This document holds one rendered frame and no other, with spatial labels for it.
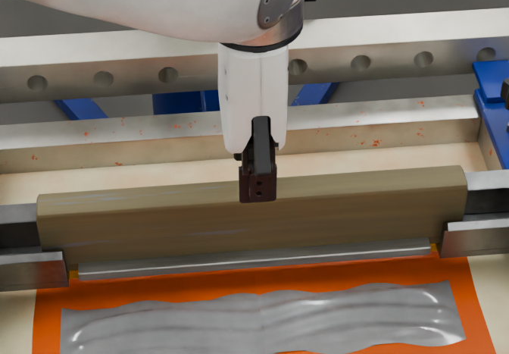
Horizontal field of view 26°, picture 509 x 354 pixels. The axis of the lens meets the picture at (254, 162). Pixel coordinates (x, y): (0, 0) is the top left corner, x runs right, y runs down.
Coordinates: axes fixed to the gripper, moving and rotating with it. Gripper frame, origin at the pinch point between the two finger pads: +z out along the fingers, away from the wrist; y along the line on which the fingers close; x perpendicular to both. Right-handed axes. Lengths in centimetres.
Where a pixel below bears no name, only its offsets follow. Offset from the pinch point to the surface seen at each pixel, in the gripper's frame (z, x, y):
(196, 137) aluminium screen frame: 10.0, -4.5, -14.9
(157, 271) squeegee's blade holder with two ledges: 9.8, -9.0, 3.0
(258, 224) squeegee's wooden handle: 6.0, 0.2, 1.7
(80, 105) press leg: 104, -28, -132
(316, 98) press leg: 104, 28, -130
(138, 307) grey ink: 13.2, -11.0, 4.2
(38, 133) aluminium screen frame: 9.9, -20.6, -16.8
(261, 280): 13.3, 0.5, 2.0
